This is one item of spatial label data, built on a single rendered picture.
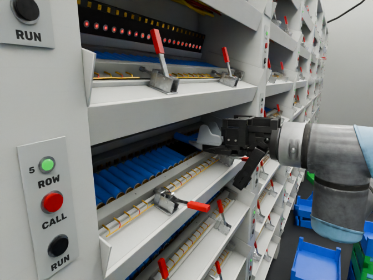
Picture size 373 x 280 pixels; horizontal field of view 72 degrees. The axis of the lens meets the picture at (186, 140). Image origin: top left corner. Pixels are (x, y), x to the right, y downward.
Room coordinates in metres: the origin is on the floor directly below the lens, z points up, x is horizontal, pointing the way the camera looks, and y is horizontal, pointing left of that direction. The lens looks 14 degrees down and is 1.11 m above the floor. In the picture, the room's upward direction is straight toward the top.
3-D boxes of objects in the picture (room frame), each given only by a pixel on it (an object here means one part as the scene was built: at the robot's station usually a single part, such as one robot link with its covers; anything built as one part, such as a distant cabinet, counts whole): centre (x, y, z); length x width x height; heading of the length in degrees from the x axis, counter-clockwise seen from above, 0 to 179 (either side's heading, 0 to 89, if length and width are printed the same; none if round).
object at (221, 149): (0.55, -0.08, 0.95); 0.09 x 0.05 x 0.02; 63
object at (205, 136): (0.58, -0.04, 0.97); 0.09 x 0.03 x 0.06; 63
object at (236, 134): (0.54, -0.14, 0.98); 0.12 x 0.08 x 0.09; 59
